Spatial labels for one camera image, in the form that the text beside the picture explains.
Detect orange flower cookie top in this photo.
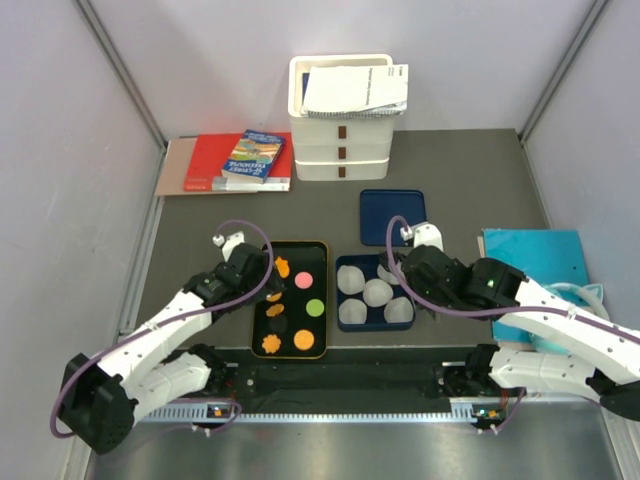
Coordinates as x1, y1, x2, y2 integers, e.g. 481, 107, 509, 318
275, 256, 291, 279

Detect orange small flower cookie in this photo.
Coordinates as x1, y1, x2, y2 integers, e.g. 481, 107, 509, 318
265, 303, 285, 318

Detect orange round cookie bottom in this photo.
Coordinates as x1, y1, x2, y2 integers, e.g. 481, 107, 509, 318
293, 329, 315, 351

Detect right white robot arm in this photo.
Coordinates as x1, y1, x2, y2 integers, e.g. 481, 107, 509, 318
385, 245, 639, 421

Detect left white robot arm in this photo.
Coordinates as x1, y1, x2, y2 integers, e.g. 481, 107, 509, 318
50, 239, 284, 454

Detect pink round cookie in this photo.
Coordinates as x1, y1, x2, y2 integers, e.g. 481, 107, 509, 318
294, 271, 314, 290

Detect black sandwich cookie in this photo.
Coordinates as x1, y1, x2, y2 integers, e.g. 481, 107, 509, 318
269, 315, 288, 334

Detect black cookie tray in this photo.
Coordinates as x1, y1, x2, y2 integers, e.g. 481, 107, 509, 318
251, 240, 329, 360

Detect green round cookie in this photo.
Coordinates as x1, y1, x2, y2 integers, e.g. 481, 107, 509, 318
305, 299, 325, 318

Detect orange flower cookie bottom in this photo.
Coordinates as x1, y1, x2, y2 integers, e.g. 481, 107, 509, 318
261, 334, 282, 355

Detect white paper cup bottom-right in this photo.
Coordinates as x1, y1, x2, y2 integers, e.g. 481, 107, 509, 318
383, 297, 414, 325

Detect white paper cup top-right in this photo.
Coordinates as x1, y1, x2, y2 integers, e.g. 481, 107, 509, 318
376, 264, 399, 286

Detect white paper cup centre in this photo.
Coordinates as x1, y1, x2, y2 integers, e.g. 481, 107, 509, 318
363, 279, 394, 308

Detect white paper cup top-left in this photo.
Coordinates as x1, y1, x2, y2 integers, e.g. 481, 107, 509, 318
336, 265, 366, 295

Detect blue cookie tin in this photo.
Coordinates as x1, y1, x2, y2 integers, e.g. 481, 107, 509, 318
336, 254, 415, 333

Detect white paper cup bottom-left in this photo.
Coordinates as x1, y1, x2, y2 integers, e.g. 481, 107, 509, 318
338, 298, 368, 325

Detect blue tin lid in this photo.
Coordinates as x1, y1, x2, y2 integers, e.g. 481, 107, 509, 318
359, 189, 427, 247

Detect teal folder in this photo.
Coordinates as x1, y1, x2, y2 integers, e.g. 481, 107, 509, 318
480, 228, 591, 346

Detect blue paperback book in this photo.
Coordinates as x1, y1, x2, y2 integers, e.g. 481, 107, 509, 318
221, 130, 286, 184

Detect red book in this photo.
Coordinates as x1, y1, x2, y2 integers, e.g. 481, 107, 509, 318
182, 132, 293, 194

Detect white stacked drawer box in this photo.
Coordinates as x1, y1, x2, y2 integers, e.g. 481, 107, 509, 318
288, 53, 396, 181

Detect teal cat-ear headphones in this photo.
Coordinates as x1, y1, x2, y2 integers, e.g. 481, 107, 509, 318
529, 282, 610, 355

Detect white spiral notebook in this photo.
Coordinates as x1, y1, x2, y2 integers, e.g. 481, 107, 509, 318
301, 64, 409, 119

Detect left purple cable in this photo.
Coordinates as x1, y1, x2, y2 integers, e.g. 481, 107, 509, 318
49, 220, 275, 440

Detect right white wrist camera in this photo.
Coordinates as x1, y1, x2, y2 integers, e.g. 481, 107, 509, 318
400, 222, 444, 251

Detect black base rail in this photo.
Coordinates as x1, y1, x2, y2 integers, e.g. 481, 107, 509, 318
217, 347, 471, 414

